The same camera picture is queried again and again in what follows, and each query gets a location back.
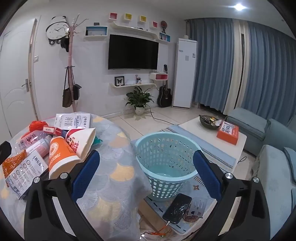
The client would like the white tissue box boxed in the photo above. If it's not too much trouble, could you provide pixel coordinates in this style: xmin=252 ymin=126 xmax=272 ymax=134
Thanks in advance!
xmin=54 ymin=113 xmax=80 ymax=131

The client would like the white coffee table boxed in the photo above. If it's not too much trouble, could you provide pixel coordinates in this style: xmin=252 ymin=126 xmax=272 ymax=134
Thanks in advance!
xmin=179 ymin=116 xmax=247 ymax=171

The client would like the black flat television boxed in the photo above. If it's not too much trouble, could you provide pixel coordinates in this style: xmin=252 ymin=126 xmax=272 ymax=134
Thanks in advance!
xmin=108 ymin=34 xmax=159 ymax=70

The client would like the silver metal stand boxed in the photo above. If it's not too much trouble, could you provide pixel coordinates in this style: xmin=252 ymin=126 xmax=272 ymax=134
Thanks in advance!
xmin=184 ymin=197 xmax=207 ymax=219

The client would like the potted green plant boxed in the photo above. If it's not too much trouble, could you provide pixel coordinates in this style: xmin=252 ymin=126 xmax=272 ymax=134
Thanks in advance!
xmin=125 ymin=86 xmax=154 ymax=115

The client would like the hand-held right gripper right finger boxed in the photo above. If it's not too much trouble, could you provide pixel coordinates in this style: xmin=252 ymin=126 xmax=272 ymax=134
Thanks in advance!
xmin=193 ymin=149 xmax=287 ymax=241

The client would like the orange snack bag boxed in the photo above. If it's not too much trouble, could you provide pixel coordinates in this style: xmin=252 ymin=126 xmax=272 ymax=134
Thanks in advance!
xmin=2 ymin=149 xmax=28 ymax=179

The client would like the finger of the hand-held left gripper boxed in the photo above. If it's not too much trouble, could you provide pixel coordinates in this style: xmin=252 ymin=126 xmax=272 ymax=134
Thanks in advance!
xmin=0 ymin=141 xmax=12 ymax=164

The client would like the red cigarette box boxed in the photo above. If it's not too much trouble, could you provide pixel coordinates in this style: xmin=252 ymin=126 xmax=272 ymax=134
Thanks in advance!
xmin=43 ymin=126 xmax=67 ymax=136

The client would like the black floor cable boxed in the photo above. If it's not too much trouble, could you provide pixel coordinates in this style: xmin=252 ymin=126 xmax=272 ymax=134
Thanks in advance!
xmin=148 ymin=108 xmax=179 ymax=123

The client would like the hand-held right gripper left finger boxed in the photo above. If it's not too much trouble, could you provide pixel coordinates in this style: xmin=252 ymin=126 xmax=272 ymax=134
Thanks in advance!
xmin=23 ymin=149 xmax=104 ymax=241

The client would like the black shoulder bag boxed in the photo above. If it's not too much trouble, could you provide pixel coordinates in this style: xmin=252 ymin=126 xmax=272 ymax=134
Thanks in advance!
xmin=73 ymin=67 xmax=82 ymax=100

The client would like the orange mesh ball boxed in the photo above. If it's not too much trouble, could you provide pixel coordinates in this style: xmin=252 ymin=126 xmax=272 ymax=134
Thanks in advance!
xmin=29 ymin=120 xmax=48 ymax=133

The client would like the white red paper cup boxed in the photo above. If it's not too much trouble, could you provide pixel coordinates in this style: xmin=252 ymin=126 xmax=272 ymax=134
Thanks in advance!
xmin=66 ymin=127 xmax=96 ymax=160

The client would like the pink coat rack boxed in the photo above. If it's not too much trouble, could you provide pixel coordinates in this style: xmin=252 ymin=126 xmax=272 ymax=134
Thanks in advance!
xmin=65 ymin=13 xmax=87 ymax=114

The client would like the cream curtain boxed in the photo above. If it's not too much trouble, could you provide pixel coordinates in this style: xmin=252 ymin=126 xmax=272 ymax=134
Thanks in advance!
xmin=223 ymin=20 xmax=250 ymax=116

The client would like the white curved wall shelf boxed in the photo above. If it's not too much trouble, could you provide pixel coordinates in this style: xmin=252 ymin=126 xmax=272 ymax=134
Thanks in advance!
xmin=110 ymin=21 xmax=171 ymax=44

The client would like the orange phone cable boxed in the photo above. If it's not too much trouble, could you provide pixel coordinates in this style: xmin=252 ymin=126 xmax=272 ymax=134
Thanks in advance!
xmin=143 ymin=221 xmax=171 ymax=238

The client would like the orange paper cup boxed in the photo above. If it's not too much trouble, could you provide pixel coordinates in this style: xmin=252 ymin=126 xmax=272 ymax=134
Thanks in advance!
xmin=48 ymin=136 xmax=80 ymax=180

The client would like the dark round bowl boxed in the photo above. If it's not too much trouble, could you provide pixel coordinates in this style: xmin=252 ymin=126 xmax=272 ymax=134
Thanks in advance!
xmin=199 ymin=114 xmax=222 ymax=129

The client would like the brown tote bag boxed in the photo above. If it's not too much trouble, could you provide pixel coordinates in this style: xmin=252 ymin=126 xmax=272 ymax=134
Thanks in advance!
xmin=62 ymin=67 xmax=73 ymax=108

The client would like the black smartphone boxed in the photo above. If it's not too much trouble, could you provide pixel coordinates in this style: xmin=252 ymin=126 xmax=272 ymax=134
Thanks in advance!
xmin=162 ymin=193 xmax=192 ymax=224

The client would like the blue white wall box shelf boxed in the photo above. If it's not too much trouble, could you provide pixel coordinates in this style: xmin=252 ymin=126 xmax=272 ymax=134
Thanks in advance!
xmin=85 ymin=26 xmax=108 ymax=37

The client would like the blue grey sofa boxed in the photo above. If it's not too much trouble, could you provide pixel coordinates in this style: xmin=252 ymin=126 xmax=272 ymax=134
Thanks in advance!
xmin=225 ymin=108 xmax=296 ymax=241

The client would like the orange cardboard box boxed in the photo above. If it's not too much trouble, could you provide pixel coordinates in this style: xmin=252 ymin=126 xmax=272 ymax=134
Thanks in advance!
xmin=217 ymin=120 xmax=240 ymax=145

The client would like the white red wall box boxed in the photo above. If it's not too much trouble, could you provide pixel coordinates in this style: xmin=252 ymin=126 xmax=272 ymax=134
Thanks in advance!
xmin=149 ymin=72 xmax=168 ymax=81

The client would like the white standing air conditioner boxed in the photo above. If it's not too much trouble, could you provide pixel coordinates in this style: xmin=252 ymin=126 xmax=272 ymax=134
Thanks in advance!
xmin=171 ymin=38 xmax=198 ymax=109

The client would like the grey patterned tablecloth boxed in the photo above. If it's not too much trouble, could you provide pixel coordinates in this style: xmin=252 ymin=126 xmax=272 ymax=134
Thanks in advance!
xmin=0 ymin=113 xmax=152 ymax=241

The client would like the light blue plastic basket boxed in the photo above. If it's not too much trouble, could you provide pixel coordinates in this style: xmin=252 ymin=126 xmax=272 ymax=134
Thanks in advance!
xmin=135 ymin=133 xmax=204 ymax=202

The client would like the panda wall clock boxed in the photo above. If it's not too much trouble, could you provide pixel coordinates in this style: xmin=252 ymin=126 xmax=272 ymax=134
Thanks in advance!
xmin=46 ymin=16 xmax=68 ymax=45

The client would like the white door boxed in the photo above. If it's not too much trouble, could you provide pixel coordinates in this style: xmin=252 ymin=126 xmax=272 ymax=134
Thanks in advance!
xmin=0 ymin=17 xmax=41 ymax=139

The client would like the black acoustic guitar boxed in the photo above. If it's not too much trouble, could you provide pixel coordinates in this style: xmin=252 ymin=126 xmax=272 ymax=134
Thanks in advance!
xmin=158 ymin=80 xmax=172 ymax=108

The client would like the white low wall shelf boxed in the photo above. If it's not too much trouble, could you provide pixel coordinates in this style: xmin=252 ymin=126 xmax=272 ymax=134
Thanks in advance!
xmin=110 ymin=82 xmax=158 ymax=90

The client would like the blue curtain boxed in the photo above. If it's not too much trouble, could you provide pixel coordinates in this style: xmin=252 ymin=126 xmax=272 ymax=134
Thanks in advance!
xmin=188 ymin=18 xmax=234 ymax=109
xmin=240 ymin=22 xmax=296 ymax=127

